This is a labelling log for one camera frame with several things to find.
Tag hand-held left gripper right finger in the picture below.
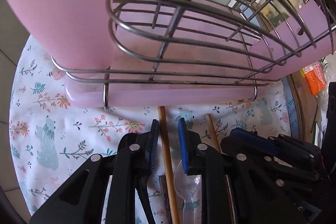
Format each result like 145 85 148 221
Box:
177 118 307 224

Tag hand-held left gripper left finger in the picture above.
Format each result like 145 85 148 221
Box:
29 119 160 224

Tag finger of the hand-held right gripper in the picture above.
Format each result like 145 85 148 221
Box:
220 127 322 182
268 133 322 161

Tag light wooden chopstick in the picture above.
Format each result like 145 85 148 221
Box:
157 106 180 224
205 114 222 153

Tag clear plastic spoon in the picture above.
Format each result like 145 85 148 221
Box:
173 160 202 224

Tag pink plastic drip tray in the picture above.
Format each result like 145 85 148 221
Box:
64 0 263 109

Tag metal wire utensil rack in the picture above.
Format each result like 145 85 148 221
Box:
51 0 336 111

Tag orange snack packet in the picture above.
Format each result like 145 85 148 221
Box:
301 61 328 95

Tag floral printed tablecloth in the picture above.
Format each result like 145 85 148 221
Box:
9 35 293 224

